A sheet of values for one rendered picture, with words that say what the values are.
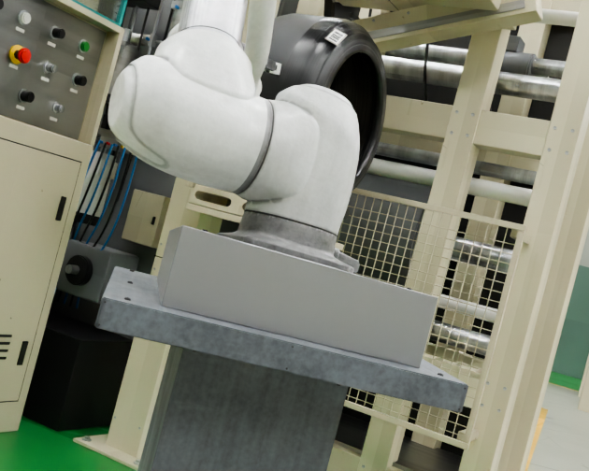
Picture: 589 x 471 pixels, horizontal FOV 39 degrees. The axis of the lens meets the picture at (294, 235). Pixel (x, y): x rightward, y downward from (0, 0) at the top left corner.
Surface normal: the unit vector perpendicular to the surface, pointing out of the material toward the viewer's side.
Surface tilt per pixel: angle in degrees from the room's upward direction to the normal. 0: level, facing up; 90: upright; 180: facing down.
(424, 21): 90
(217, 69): 65
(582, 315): 90
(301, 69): 78
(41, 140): 90
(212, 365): 90
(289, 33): 55
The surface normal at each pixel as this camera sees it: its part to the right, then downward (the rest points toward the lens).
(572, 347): -0.32, -0.09
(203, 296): 0.18, 0.04
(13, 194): 0.85, 0.22
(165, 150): -0.06, 0.69
